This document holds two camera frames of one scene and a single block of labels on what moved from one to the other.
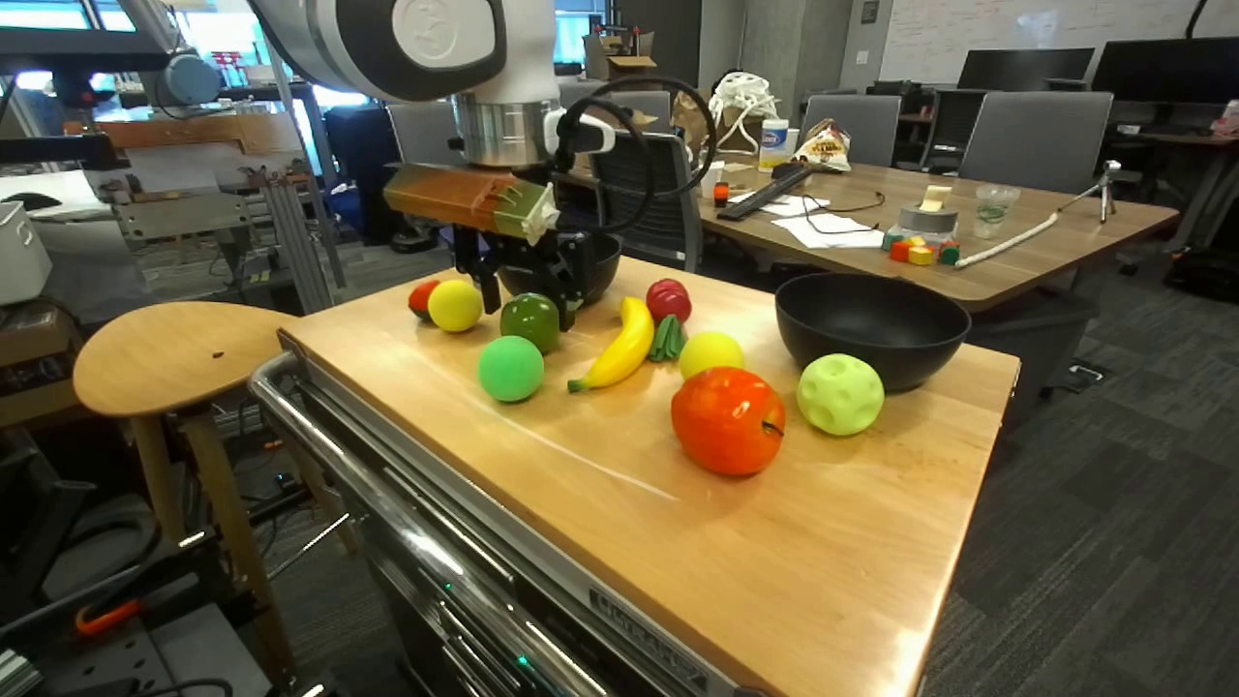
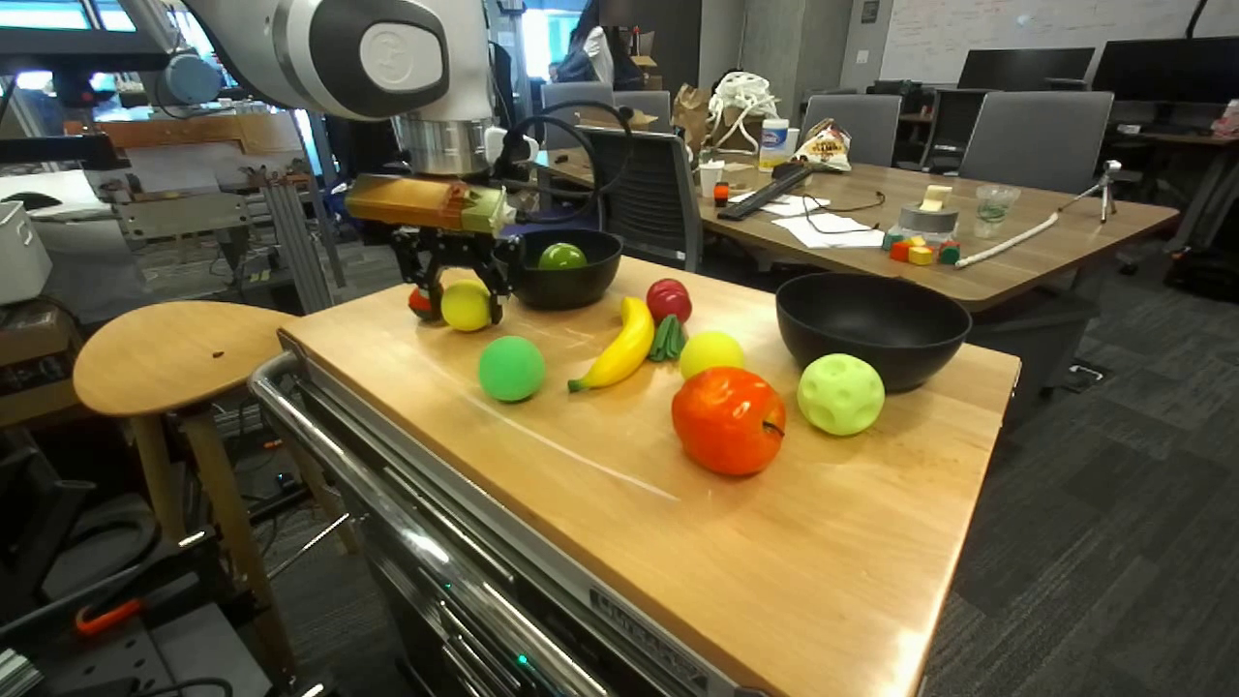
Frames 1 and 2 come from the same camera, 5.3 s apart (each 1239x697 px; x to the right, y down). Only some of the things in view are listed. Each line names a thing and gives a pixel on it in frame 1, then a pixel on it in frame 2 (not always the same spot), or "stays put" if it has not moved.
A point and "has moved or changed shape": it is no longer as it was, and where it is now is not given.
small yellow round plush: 712,350 stays put
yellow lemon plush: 456,302 stays put
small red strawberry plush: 421,301 stays put
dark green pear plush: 532,315 has moved or changed shape
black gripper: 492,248 to 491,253
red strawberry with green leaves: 667,302 stays put
